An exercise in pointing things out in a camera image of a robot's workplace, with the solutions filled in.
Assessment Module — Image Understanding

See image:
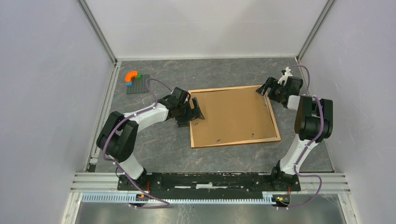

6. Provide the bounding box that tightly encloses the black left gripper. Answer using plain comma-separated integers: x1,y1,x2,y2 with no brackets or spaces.
176,98,205,128

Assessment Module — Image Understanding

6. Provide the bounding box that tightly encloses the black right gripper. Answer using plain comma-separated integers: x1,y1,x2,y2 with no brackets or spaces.
256,77,287,103

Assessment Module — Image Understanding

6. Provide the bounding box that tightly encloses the wooden picture frame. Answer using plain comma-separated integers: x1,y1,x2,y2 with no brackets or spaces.
188,85,282,149

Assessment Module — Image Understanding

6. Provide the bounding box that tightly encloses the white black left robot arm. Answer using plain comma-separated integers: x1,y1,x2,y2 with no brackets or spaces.
96,87,205,190

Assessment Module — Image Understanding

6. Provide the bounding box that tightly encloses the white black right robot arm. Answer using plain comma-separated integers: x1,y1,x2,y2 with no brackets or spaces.
256,76,333,190

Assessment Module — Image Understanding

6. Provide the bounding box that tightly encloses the grey lego baseplate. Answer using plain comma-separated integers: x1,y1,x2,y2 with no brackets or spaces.
126,75,150,94

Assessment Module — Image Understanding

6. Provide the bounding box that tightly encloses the orange curved toy block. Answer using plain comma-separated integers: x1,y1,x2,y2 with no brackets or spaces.
125,71,139,83

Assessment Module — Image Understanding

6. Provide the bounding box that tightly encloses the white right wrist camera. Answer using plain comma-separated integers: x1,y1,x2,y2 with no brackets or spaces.
277,67,293,86

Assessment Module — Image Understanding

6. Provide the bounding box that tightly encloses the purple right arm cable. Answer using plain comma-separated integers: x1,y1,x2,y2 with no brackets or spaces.
278,65,325,210

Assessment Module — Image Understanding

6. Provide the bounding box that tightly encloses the right aluminium corner post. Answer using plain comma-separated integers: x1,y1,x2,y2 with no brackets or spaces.
296,0,337,62

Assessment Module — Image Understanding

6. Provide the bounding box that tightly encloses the aluminium corner post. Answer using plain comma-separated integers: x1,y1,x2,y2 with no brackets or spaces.
296,0,337,62
77,0,118,64

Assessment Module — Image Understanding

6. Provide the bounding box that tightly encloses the white slotted cable duct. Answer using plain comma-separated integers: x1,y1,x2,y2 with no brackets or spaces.
81,193,290,205

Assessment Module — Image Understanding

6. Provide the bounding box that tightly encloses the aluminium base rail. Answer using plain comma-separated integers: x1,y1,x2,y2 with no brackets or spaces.
71,173,350,195

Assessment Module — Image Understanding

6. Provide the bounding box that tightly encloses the left aluminium corner post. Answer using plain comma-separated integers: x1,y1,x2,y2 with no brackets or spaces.
77,0,118,64

